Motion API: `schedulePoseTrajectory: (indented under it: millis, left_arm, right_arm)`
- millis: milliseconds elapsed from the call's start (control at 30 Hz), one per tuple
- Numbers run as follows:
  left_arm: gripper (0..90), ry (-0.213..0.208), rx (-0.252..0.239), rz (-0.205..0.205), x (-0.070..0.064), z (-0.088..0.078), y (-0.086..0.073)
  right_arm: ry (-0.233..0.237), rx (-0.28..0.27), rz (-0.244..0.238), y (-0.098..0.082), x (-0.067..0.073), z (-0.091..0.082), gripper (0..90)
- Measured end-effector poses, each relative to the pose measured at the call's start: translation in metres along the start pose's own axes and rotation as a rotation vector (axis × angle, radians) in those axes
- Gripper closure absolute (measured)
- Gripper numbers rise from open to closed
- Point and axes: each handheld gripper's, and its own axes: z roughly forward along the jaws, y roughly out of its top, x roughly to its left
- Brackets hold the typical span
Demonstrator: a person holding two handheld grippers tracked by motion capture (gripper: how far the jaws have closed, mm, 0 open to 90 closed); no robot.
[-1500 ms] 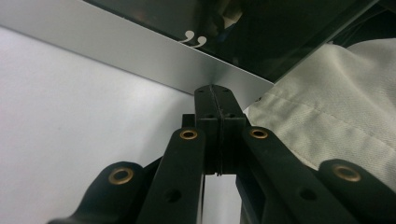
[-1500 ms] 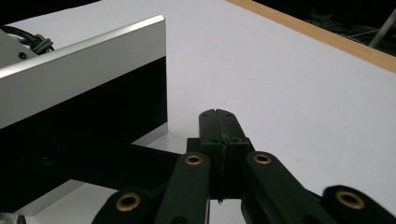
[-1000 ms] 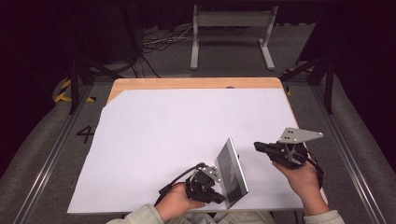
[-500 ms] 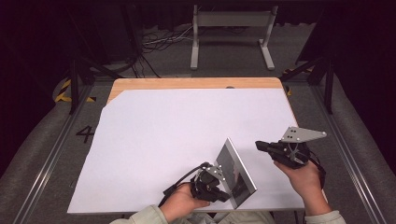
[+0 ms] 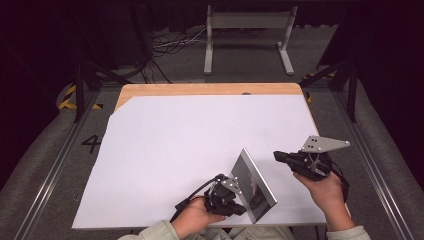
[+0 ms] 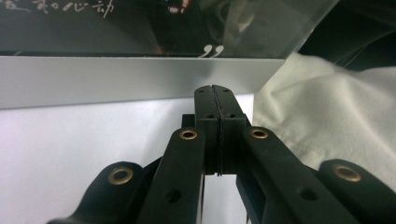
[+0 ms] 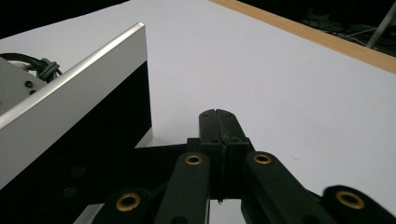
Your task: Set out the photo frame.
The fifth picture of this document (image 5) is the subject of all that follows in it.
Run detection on bundle of floor cables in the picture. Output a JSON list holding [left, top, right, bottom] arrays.
[[139, 26, 209, 85]]

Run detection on person's left hand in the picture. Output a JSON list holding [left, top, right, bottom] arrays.
[[171, 195, 227, 240]]

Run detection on aluminium floor rail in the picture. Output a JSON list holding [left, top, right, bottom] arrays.
[[331, 89, 416, 240], [12, 89, 102, 240]]

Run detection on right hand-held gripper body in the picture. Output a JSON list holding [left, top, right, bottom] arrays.
[[286, 135, 351, 183]]

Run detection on white paper sheet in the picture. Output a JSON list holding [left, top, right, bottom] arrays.
[[71, 94, 328, 231]]

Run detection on yellow black hazard tape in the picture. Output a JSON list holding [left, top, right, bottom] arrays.
[[301, 71, 336, 104], [58, 84, 104, 111]]

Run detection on silver framed mirror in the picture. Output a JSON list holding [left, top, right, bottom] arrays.
[[229, 147, 279, 225]]

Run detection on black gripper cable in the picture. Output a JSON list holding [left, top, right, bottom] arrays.
[[329, 161, 351, 203], [169, 173, 228, 224]]

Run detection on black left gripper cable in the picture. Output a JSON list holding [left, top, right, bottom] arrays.
[[169, 173, 228, 224]]

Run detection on person's right hand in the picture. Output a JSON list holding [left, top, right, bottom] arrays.
[[292, 171, 348, 216]]

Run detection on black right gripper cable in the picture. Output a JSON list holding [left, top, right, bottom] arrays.
[[329, 161, 351, 203]]

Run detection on grey metal stand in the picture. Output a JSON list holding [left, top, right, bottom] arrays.
[[203, 4, 299, 77]]

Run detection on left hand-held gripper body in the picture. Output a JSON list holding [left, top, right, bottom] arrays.
[[203, 173, 243, 218]]

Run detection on black tripod stand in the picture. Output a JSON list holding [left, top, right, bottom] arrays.
[[299, 56, 360, 124], [68, 49, 134, 124]]

